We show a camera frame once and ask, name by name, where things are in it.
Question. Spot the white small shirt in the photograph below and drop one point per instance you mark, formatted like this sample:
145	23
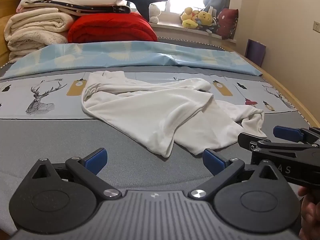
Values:
150	110

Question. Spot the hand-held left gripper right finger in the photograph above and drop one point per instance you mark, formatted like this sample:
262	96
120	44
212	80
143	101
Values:
213	160

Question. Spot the yellow plush duck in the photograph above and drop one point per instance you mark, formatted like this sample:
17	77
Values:
188	17

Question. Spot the light blue patterned quilt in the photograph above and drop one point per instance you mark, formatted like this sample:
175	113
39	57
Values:
125	55

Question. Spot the yellow plush toy with blue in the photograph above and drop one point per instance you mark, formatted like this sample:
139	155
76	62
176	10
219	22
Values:
207	17

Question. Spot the wall socket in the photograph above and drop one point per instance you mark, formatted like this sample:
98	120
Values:
317	27

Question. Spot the red folded quilt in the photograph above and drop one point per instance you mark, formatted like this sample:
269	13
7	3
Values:
112	27

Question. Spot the person's right hand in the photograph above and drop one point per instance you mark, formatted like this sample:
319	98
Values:
311	211

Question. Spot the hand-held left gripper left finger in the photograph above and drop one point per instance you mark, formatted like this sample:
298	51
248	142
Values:
97	159

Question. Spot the cream folded blanket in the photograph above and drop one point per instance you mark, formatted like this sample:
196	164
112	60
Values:
32	27

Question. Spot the white windowsill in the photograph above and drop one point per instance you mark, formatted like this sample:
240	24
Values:
175	30

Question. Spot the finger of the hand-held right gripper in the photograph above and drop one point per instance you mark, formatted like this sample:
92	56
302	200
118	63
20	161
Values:
250	140
287	133

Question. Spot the dark red cushion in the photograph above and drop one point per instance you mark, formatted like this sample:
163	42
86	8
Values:
227	23

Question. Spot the white plush bear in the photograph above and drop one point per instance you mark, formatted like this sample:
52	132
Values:
153	12

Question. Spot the grey printed bed sheet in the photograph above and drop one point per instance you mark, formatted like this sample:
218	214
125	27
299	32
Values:
37	142

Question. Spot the purple paper bag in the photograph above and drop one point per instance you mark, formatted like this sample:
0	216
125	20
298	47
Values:
256	52

